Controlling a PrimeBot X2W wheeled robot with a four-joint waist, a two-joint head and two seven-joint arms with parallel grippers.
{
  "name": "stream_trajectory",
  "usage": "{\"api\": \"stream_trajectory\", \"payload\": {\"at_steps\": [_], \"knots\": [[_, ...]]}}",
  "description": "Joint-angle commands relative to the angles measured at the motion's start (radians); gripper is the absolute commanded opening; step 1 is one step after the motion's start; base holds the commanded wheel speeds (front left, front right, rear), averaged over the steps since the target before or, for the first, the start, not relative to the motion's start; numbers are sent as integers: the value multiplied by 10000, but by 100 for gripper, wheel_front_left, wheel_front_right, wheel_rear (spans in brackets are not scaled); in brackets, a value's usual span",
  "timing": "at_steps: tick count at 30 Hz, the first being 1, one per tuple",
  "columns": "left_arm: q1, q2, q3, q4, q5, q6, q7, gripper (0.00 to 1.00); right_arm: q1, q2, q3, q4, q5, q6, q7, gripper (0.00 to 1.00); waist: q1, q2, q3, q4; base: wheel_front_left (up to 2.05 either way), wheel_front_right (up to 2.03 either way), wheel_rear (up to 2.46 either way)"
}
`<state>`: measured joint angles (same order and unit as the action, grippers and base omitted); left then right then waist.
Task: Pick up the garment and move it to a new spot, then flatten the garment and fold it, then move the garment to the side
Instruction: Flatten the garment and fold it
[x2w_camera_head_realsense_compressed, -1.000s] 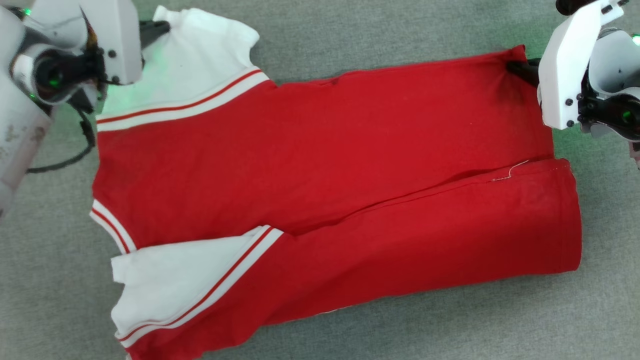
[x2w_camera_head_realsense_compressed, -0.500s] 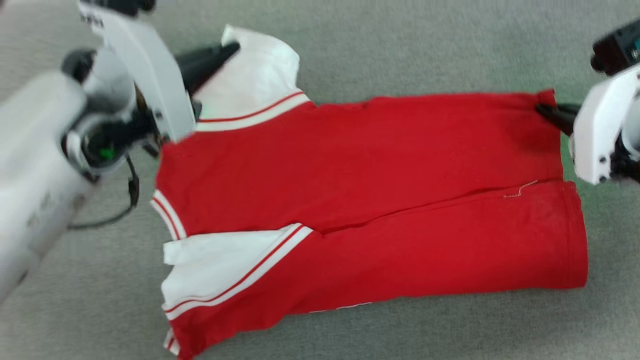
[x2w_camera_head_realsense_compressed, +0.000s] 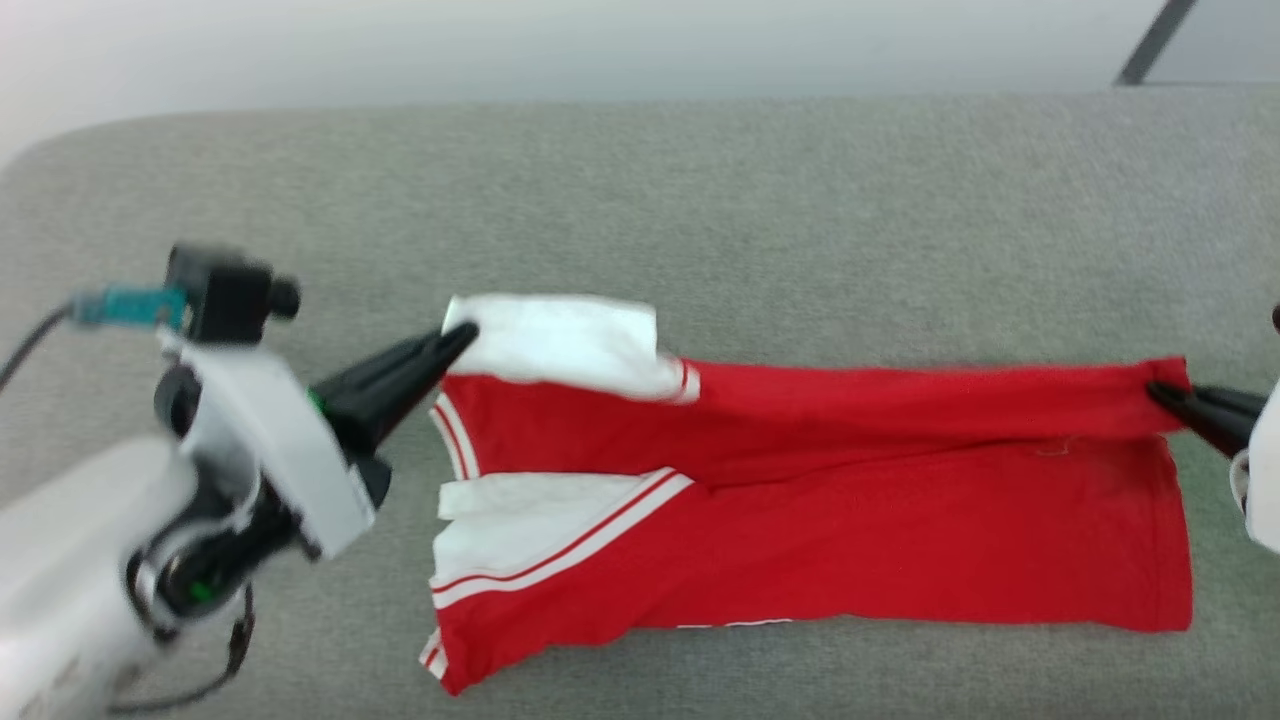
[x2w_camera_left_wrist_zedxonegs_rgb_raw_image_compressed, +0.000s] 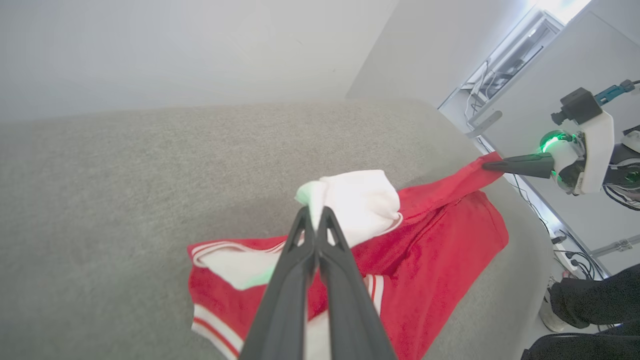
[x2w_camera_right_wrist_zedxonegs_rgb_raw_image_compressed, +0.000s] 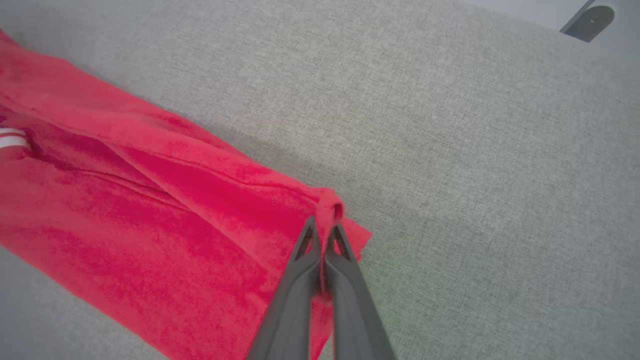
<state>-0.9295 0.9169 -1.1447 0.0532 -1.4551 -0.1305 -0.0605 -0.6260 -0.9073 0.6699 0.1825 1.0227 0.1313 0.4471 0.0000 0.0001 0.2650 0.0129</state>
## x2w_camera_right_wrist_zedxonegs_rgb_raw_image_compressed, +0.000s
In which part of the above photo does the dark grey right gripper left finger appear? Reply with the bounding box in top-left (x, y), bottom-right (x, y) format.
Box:
top-left (246, 215), bottom-right (324, 360)

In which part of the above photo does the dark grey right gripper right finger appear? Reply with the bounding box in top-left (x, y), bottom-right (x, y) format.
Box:
top-left (323, 224), bottom-right (399, 360)

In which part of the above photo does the red towel with white stripe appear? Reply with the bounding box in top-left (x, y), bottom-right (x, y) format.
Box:
top-left (0, 29), bottom-right (374, 360)

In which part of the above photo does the grey metal furniture leg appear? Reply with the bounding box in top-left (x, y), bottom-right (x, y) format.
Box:
top-left (559, 0), bottom-right (616, 44)

